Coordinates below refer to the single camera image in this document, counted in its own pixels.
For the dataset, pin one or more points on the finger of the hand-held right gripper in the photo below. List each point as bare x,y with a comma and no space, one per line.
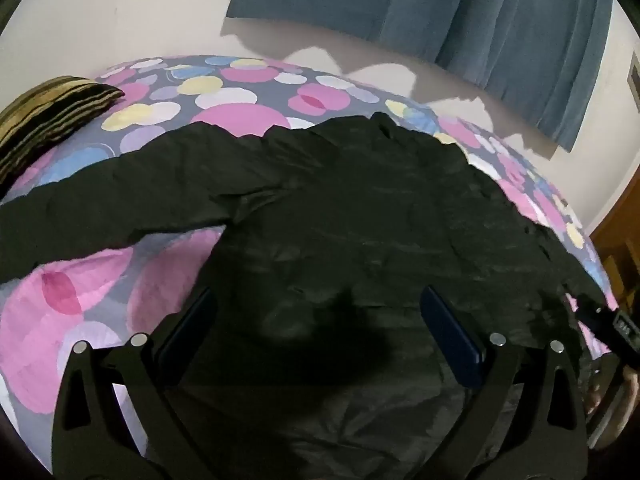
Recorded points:
586,310

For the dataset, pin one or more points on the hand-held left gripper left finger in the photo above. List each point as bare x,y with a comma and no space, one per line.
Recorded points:
192,322

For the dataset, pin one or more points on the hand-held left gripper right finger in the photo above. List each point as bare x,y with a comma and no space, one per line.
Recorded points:
450,327

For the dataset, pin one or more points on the black jacket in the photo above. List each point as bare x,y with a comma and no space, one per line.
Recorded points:
325,220

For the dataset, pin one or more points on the person's right hand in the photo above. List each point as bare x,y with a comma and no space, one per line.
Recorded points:
607,410

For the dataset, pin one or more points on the wooden door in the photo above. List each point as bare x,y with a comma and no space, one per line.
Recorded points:
617,250

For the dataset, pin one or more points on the bed with dotted sheet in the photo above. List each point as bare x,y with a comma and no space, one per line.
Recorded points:
75,290

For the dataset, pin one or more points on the striped brown pillow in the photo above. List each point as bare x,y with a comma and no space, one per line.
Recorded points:
40,115

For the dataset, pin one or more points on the blue curtain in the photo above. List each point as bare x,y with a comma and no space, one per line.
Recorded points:
450,15

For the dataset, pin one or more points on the wall switch plate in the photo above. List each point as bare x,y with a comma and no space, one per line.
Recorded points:
635,80

